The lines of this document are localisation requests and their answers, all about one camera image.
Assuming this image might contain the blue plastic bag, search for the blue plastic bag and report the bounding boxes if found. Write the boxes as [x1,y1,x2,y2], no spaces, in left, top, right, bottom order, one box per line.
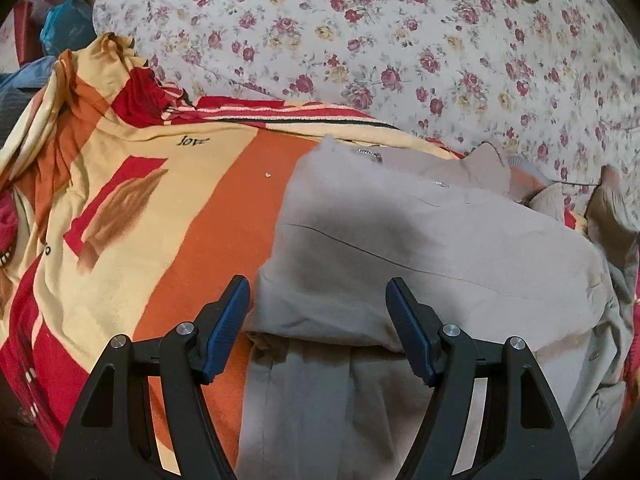
[39,0,97,57]

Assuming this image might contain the floral quilt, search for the floral quilt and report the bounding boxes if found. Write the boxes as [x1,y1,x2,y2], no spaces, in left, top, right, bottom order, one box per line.
[92,0,640,211]

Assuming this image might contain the orange yellow red printed blanket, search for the orange yellow red printed blanket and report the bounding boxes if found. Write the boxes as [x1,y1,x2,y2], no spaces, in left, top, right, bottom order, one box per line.
[0,32,466,476]

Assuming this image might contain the beige garment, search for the beige garment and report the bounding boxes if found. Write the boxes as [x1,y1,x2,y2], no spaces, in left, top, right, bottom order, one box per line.
[237,135,640,480]

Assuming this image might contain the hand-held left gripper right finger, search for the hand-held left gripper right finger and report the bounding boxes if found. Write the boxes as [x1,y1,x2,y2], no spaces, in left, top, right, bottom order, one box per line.
[385,276,581,480]

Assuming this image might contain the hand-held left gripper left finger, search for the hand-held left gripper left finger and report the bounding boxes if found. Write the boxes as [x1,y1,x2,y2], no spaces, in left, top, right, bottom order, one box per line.
[52,275,251,480]

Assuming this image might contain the dark grey cloth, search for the dark grey cloth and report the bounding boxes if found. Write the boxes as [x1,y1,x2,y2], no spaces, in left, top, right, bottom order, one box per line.
[0,57,56,148]

